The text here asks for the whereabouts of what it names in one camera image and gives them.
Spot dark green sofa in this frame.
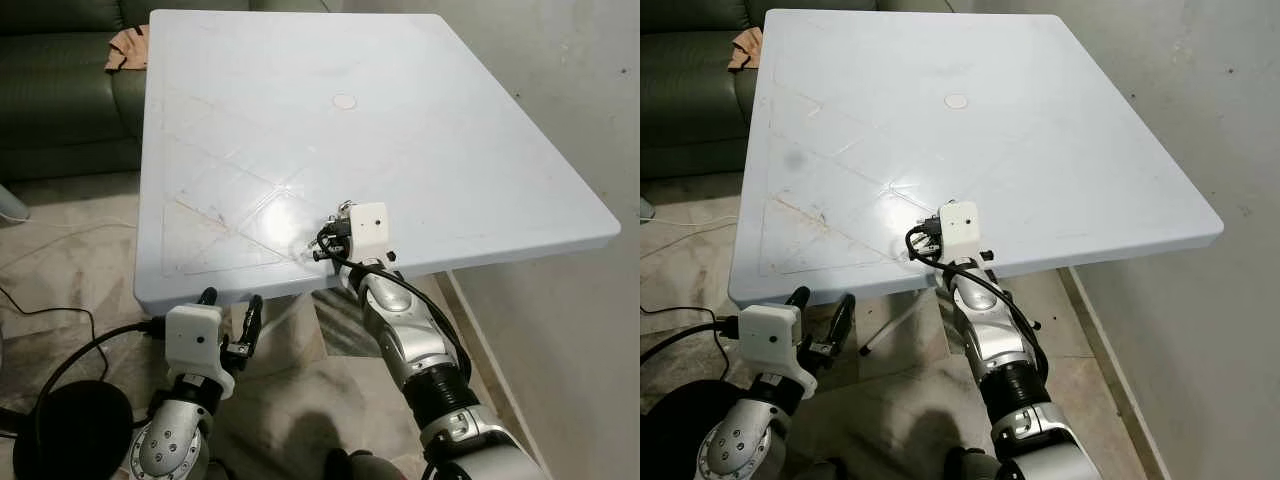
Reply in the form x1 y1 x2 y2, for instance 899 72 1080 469
640 0 956 182
0 0 331 183

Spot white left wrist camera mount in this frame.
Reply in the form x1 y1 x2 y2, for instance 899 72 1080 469
163 303 237 401
735 304 820 401

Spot black round object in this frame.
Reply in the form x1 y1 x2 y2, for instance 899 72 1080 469
640 379 737 480
12 380 137 480

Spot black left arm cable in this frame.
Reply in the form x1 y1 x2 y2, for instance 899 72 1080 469
640 317 742 367
34 318 167 443

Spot thin black floor cable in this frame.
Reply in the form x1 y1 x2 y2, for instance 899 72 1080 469
640 304 729 361
0 287 98 347

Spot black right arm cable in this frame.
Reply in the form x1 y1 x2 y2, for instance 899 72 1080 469
940 260 1043 363
330 258 474 387

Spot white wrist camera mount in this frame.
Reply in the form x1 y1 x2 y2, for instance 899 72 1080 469
163 303 237 401
347 202 394 264
937 200 987 267
735 304 820 401

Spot white table leg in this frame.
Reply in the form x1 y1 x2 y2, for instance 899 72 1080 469
860 291 927 358

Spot crumpled brown cloth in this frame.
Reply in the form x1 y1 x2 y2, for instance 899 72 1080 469
105 26 151 73
728 26 764 71

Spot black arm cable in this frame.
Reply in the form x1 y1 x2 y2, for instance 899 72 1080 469
640 317 742 367
330 258 474 387
940 260 1043 363
34 318 167 443

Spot dark robot foot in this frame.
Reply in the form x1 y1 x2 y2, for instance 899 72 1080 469
325 448 407 480
944 447 1003 480

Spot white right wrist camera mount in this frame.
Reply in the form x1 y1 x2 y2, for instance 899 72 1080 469
347 202 394 264
937 200 987 267

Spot white plastic square table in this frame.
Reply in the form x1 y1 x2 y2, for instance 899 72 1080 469
728 8 1225 309
133 10 622 317

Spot white floor cable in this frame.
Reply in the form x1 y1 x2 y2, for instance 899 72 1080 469
0 220 137 273
640 214 737 263

